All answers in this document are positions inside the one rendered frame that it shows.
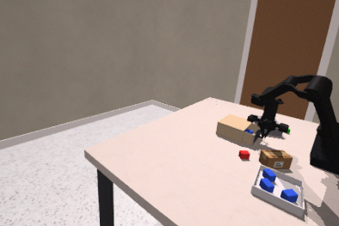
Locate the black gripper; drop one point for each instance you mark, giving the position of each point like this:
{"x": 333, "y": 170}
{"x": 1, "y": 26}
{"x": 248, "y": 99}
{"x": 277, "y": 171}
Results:
{"x": 282, "y": 127}

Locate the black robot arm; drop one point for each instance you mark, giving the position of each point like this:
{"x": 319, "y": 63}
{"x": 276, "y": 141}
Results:
{"x": 317, "y": 91}

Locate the red block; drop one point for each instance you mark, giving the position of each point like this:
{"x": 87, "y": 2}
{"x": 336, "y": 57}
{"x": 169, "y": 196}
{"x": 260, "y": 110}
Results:
{"x": 244, "y": 154}

